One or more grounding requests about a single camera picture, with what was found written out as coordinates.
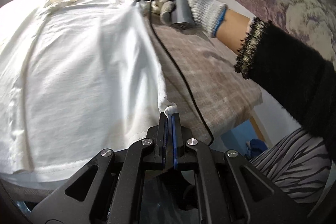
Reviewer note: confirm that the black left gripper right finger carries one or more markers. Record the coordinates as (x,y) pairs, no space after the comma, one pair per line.
(180,135)

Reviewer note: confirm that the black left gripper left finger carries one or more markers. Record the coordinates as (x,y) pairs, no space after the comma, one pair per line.
(158,134)

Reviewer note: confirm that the white t-shirt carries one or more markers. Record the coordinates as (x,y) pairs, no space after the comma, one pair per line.
(77,76)

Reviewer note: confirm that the forearm in black sleeve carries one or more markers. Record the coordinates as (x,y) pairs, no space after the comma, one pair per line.
(294,74)

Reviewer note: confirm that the grey knit gloved hand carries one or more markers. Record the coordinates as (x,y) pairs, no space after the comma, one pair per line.
(207,14)

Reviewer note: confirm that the zebra striped trousers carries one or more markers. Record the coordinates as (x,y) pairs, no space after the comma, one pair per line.
(298,164)

